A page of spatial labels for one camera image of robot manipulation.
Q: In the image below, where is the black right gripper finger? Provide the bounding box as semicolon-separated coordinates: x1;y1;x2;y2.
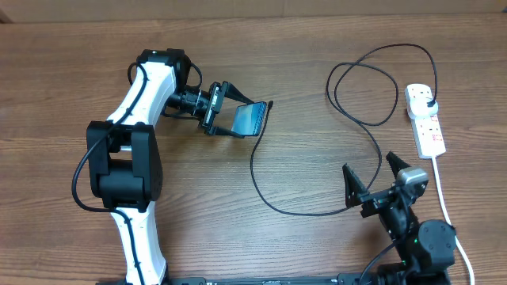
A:
342;164;369;207
386;151;410;177

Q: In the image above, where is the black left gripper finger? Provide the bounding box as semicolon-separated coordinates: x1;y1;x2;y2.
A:
213;127;245;139
223;82;254;105

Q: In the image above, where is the blue Samsung Galaxy smartphone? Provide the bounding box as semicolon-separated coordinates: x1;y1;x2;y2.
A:
231;101;268;138

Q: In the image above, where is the black charger cable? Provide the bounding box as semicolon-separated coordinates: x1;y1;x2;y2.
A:
249;43;439;218

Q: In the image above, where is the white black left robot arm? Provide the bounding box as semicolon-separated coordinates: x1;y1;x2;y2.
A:
79;48;267;284

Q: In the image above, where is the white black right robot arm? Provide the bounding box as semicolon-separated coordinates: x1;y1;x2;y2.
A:
337;152;456;284

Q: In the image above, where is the white charger plug adapter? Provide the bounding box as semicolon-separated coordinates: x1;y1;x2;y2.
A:
407;97;439;120

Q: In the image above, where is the white power strip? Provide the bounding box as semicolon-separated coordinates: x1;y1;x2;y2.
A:
404;83;446;159

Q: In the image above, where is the white power strip cord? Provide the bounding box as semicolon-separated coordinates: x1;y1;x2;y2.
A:
430;155;476;285

